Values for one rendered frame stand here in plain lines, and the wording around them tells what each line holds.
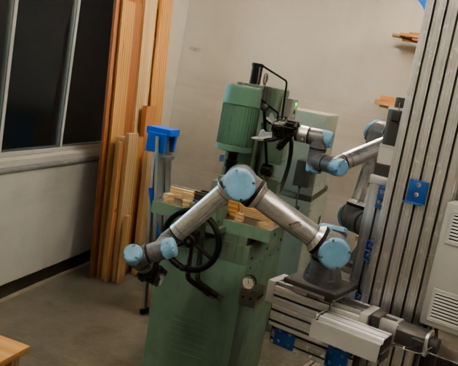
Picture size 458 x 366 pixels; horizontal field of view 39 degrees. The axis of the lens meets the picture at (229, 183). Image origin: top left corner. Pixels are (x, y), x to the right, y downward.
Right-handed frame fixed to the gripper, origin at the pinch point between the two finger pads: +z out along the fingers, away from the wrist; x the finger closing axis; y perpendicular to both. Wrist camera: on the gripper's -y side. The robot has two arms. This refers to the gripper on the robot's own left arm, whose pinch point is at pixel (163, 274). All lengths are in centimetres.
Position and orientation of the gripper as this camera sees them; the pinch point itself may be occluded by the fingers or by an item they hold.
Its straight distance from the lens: 271.4
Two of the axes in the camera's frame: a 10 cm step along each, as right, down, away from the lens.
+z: 2.2, 4.1, 8.9
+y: -3.5, 8.8, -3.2
